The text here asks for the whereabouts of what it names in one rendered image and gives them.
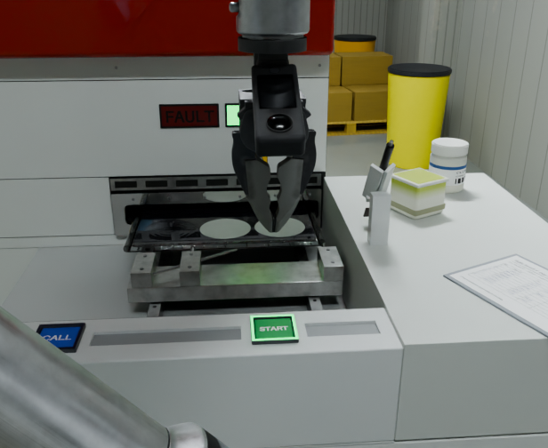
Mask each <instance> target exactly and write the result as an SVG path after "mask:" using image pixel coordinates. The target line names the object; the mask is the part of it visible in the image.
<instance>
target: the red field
mask: <svg viewBox="0 0 548 448"><path fill-rule="evenodd" d="M161 114H162V126H200V125H217V106H183V107H161Z"/></svg>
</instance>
